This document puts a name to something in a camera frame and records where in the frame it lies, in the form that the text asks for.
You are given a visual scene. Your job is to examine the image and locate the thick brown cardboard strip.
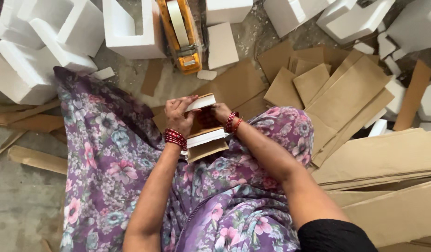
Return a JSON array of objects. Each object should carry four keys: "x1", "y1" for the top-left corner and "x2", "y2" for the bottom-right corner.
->
[{"x1": 7, "y1": 145, "x2": 68, "y2": 175}]

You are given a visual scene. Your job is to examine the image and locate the thick white foam block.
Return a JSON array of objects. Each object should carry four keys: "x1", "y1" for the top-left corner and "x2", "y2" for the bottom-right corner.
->
[{"x1": 205, "y1": 0, "x2": 254, "y2": 25}]

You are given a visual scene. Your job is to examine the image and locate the stack of large cardboard sheets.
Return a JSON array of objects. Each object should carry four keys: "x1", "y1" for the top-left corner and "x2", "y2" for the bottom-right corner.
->
[{"x1": 311, "y1": 127, "x2": 431, "y2": 252}]

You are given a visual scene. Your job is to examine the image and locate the brown cardboard box with foam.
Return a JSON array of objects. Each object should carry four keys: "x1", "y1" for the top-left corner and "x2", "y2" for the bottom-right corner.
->
[{"x1": 151, "y1": 93, "x2": 231, "y2": 164}]

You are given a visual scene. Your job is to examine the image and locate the red bangles on wrist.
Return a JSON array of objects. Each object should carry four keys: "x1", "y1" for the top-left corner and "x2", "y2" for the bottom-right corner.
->
[
  {"x1": 225, "y1": 111, "x2": 244, "y2": 134},
  {"x1": 164, "y1": 128, "x2": 188, "y2": 151}
]

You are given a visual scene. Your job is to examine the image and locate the orange tape dispenser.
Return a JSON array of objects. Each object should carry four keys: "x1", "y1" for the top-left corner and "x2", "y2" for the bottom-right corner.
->
[{"x1": 157, "y1": 0, "x2": 204, "y2": 75}]

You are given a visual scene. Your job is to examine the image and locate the long brown cardboard strip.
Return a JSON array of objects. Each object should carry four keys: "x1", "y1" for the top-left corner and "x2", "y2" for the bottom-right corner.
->
[{"x1": 393, "y1": 59, "x2": 431, "y2": 132}]

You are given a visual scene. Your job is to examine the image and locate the red bangles on right wrist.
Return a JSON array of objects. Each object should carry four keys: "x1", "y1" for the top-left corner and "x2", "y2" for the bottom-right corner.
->
[{"x1": 225, "y1": 111, "x2": 244, "y2": 134}]

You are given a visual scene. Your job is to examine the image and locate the short brown cardboard piece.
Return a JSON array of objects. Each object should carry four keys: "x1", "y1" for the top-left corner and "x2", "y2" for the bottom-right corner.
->
[{"x1": 141, "y1": 59, "x2": 164, "y2": 97}]

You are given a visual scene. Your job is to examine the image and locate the person's right hand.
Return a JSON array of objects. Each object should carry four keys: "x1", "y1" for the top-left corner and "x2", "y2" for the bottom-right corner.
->
[{"x1": 211, "y1": 102, "x2": 234, "y2": 125}]

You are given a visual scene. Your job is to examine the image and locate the small white foam bar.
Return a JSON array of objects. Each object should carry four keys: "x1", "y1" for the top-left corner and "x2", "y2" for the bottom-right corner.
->
[{"x1": 91, "y1": 67, "x2": 115, "y2": 81}]

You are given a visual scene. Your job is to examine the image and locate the flat white foam slab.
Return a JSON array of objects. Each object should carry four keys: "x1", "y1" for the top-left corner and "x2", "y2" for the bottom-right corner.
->
[{"x1": 207, "y1": 22, "x2": 240, "y2": 70}]

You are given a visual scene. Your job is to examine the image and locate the heap of white foam pieces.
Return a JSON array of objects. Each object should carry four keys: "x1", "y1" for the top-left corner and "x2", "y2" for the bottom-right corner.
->
[
  {"x1": 0, "y1": 0, "x2": 106, "y2": 106},
  {"x1": 263, "y1": 0, "x2": 431, "y2": 138}
]

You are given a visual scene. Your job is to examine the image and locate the U-shaped white foam block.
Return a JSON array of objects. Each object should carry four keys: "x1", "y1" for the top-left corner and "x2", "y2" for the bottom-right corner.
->
[{"x1": 102, "y1": 0, "x2": 167, "y2": 60}]

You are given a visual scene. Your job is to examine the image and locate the small white foam chip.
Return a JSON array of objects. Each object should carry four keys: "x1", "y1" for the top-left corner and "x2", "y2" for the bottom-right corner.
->
[{"x1": 197, "y1": 70, "x2": 218, "y2": 81}]

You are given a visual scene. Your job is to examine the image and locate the person's left hand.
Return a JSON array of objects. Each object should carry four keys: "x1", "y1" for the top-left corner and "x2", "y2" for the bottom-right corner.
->
[{"x1": 164, "y1": 95, "x2": 203, "y2": 138}]

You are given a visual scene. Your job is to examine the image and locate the red bangles on left wrist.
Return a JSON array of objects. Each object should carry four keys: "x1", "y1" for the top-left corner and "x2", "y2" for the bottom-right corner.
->
[{"x1": 164, "y1": 128, "x2": 188, "y2": 151}]

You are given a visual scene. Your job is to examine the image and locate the thin brown cardboard strip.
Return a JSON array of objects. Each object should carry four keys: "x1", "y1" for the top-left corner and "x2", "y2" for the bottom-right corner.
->
[{"x1": 0, "y1": 130, "x2": 28, "y2": 162}]

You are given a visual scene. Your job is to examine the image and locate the black sleeve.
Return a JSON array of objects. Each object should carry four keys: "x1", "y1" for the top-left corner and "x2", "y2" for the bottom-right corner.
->
[{"x1": 297, "y1": 219, "x2": 379, "y2": 252}]

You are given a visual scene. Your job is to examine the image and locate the pile of small cardboard sheets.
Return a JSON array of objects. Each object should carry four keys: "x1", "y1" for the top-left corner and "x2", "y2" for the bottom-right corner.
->
[{"x1": 257, "y1": 41, "x2": 396, "y2": 168}]

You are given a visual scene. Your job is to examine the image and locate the purple floral saree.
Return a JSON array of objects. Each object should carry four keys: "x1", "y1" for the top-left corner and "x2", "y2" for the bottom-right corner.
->
[{"x1": 54, "y1": 66, "x2": 315, "y2": 252}]

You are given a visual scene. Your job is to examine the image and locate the wide brown cardboard sheet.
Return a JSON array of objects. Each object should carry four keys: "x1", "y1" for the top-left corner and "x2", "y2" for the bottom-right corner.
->
[{"x1": 151, "y1": 58, "x2": 270, "y2": 133}]

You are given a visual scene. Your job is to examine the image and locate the folded cardboard scraps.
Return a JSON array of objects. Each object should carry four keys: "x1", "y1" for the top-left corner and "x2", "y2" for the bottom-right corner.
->
[{"x1": 0, "y1": 99, "x2": 66, "y2": 134}]

